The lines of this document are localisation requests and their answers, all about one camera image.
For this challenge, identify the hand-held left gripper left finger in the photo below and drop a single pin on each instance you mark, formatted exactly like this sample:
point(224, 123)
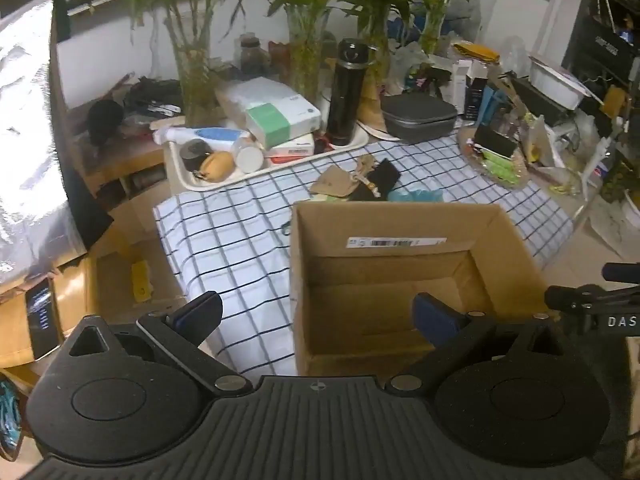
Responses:
point(197, 312)

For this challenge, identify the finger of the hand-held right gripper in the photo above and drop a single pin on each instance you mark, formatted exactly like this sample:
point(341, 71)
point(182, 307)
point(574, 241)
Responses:
point(620, 271)
point(567, 297)

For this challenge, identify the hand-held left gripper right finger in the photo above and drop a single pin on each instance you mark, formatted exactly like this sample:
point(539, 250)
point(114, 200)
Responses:
point(432, 322)

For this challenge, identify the brown cardboard box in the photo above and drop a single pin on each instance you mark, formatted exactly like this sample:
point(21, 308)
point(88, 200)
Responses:
point(380, 265)

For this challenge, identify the teal mesh bath pouf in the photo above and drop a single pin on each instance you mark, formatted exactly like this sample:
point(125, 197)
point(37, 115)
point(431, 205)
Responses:
point(415, 195)

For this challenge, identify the black cloth pouch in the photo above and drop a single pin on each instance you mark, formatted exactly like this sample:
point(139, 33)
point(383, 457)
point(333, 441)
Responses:
point(382, 175)

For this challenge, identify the large tan cloth pouch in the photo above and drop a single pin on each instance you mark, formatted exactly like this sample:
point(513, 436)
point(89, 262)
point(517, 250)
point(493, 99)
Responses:
point(337, 182)

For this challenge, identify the small tan cloth pouch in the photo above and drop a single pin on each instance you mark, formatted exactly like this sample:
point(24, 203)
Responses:
point(365, 162)

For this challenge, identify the person's right leg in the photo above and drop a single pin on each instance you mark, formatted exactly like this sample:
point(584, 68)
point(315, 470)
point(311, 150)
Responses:
point(600, 370)

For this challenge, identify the yellow tag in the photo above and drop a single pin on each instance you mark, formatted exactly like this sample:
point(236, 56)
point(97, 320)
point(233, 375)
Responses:
point(141, 282)

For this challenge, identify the black white checked cloth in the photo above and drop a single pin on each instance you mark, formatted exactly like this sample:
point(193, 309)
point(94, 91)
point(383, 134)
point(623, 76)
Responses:
point(230, 240)

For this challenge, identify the open brown floor carton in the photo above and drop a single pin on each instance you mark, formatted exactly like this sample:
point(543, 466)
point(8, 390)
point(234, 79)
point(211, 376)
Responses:
point(115, 280)

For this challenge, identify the white plastic tray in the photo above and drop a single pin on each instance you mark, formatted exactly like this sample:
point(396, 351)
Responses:
point(176, 170)

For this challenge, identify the green snack packet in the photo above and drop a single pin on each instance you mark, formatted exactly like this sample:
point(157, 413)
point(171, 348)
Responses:
point(500, 167)

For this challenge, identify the tan oval case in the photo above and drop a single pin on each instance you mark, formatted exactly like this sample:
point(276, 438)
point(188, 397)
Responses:
point(220, 164)

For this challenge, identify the black device with display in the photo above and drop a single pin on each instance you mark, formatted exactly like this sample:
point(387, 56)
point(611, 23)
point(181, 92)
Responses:
point(40, 315)

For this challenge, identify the grey tape roll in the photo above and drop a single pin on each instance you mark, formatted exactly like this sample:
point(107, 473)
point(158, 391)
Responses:
point(192, 152)

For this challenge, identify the white capped bottle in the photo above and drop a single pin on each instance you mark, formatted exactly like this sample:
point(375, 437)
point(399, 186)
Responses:
point(248, 157)

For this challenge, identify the oval glass dish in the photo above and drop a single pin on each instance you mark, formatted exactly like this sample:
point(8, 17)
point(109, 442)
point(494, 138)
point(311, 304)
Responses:
point(470, 156)

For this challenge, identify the wooden side table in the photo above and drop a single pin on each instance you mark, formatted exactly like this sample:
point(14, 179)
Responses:
point(135, 152)

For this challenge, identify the black box on dish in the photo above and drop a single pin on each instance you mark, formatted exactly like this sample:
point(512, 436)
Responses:
point(495, 140)

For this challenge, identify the white blue spray bottle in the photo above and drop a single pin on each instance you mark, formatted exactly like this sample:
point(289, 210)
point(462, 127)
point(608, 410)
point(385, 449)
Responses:
point(215, 135)

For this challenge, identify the black flat box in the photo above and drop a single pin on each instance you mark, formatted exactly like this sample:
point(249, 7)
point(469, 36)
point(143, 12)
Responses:
point(540, 102)

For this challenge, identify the white red flat box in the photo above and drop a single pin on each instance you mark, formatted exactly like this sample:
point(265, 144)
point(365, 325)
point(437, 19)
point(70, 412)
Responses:
point(295, 151)

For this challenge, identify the white plastic food container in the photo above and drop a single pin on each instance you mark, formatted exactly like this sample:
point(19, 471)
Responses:
point(557, 82)

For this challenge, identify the blue tall carton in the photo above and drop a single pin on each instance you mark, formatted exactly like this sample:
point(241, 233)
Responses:
point(490, 107)

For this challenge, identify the green white tissue pack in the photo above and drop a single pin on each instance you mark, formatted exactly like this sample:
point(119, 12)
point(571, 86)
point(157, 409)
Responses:
point(270, 120)

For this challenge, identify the grey zip case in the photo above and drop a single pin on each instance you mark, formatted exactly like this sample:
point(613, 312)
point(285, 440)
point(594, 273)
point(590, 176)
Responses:
point(417, 116)

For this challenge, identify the black tall carton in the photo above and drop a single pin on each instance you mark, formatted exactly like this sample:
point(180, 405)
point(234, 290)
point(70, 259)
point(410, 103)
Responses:
point(474, 100)

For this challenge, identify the glass vase with bamboo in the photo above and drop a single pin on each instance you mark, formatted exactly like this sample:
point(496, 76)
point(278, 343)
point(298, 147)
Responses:
point(305, 50)
point(382, 35)
point(195, 85)
point(432, 30)

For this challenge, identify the black thermos bottle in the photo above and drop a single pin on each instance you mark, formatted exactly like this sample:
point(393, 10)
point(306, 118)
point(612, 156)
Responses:
point(345, 105)

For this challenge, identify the white tall carton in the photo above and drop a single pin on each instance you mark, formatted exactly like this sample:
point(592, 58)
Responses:
point(460, 85)

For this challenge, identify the silver black light reflector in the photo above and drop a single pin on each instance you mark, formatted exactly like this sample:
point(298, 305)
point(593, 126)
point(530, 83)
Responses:
point(30, 135)

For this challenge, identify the black mini tripod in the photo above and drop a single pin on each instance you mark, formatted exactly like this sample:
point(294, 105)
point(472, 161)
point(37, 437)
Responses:
point(431, 77)

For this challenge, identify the black shelf cabinet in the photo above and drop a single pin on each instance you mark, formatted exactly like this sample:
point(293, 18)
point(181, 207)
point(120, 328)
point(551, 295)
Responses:
point(605, 25)

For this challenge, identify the dark glass jar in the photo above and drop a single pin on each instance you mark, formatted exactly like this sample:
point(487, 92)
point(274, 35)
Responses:
point(248, 55)

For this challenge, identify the yellow folded cloth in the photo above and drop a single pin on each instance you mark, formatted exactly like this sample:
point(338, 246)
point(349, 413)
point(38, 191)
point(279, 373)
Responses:
point(475, 51)

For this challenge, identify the white metal rack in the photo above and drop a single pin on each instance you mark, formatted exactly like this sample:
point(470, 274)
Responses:
point(552, 10)

